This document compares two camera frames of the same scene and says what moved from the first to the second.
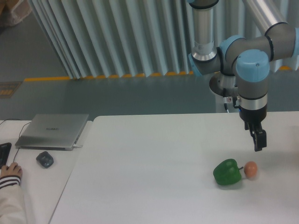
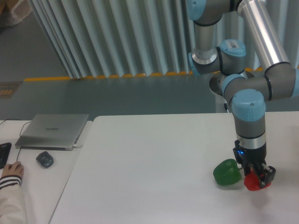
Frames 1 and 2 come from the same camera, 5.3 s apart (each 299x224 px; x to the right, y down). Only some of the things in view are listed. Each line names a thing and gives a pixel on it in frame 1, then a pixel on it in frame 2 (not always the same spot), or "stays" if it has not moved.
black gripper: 259,135 -> 245,156
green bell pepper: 227,172 stays
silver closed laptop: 52,132 stays
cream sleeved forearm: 12,206 stays
